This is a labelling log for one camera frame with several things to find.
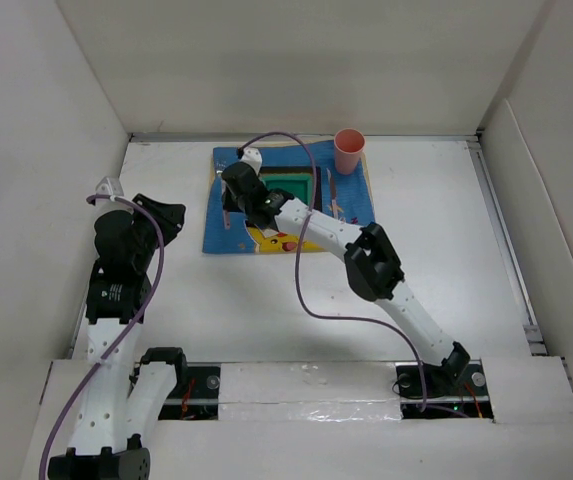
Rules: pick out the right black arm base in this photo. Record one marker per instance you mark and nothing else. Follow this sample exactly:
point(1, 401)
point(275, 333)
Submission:
point(468, 397)

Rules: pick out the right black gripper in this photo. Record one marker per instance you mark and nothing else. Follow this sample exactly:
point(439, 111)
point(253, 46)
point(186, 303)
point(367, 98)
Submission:
point(228, 203)

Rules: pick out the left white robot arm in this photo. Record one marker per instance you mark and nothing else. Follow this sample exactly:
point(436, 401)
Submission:
point(103, 430)

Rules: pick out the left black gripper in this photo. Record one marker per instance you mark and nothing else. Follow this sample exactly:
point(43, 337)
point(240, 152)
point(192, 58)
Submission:
point(169, 216)

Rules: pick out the blue Pikachu cloth placemat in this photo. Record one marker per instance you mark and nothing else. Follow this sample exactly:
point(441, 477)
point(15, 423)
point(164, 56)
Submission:
point(353, 197)

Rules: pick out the pink-handled fork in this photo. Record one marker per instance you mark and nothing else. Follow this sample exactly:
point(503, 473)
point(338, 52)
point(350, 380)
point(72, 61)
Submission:
point(226, 218)

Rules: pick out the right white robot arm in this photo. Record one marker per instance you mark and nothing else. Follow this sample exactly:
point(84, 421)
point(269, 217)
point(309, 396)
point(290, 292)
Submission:
point(373, 268)

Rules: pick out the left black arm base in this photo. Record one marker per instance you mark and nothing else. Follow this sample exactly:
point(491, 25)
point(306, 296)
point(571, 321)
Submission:
point(174, 393)

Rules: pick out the pink plastic cup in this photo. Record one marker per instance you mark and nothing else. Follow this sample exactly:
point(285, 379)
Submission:
point(348, 147)

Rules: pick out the green square plate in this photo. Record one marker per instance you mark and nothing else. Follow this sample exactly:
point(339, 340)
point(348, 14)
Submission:
point(297, 181)

